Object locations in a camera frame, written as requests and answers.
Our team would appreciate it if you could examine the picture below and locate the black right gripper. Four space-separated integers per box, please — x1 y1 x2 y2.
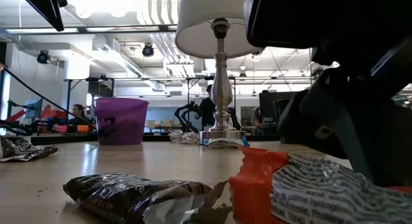
277 33 412 188

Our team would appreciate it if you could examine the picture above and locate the orange Reese's candy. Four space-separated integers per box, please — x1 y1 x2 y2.
228 146 412 224

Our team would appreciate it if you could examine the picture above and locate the brown Hershey's candy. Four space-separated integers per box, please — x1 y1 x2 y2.
0 145 59 163
62 172 233 224
0 135 32 159

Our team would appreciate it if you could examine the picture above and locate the blue white candy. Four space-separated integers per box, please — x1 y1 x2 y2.
202 136 251 150

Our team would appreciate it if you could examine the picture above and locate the ceiling light strip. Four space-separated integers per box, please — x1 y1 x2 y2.
5 27 80 34

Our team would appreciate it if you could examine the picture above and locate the blue screen monitor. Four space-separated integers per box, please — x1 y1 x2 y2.
23 97 44 120

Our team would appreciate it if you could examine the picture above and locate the black plastic bucket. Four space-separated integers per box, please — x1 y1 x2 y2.
272 98 303 144

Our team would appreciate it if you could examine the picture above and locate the person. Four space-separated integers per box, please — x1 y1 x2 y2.
68 104 95 126
194 84 217 131

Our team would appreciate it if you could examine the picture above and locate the black computer monitor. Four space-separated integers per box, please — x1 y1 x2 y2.
259 91 300 119

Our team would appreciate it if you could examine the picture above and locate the purple plastic bucket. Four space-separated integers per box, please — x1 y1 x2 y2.
92 97 150 145

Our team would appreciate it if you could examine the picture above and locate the white shade silver table lamp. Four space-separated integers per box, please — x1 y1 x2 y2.
175 0 263 146

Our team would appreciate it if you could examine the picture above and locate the black thin cable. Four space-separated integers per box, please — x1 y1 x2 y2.
0 64 97 130

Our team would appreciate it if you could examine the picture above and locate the black curved cable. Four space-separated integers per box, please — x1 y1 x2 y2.
0 118 34 137

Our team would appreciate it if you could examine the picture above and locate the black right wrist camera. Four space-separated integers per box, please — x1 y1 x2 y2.
243 0 412 50

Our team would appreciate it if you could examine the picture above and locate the black aluminium table frame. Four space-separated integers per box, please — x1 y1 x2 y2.
30 132 281 146

